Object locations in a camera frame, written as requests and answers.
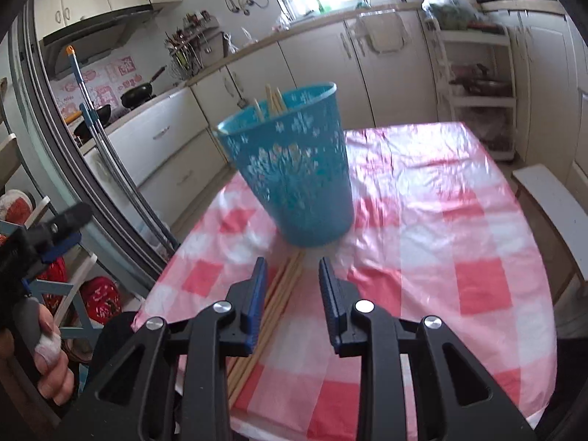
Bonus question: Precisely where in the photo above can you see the wooden chopstick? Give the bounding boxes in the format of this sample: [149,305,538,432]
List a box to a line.
[265,84,279,116]
[274,88,287,112]
[253,98,264,122]
[226,251,297,391]
[226,252,303,400]
[226,249,308,407]

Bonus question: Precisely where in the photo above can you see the pink checkered plastic tablecloth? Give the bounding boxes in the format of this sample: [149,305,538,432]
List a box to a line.
[131,120,559,441]

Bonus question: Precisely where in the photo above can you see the utensil drying rack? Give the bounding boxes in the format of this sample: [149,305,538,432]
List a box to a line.
[164,10,224,81]

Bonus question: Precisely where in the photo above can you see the white storage rack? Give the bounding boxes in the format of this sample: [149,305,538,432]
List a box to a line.
[423,17,517,161]

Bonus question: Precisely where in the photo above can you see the cream kitchen cabinets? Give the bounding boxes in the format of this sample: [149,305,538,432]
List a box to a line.
[108,0,587,229]

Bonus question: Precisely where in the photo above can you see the teal perforated plastic basket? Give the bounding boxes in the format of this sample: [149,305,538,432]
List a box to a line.
[213,82,355,248]

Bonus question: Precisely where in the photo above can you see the left hand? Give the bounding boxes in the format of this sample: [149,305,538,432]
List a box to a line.
[0,297,76,406]

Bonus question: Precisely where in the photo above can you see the red patterned bag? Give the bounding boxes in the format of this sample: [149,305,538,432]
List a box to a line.
[80,276,123,326]

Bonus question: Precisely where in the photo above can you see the black frying pan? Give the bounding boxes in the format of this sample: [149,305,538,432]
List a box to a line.
[121,66,166,111]

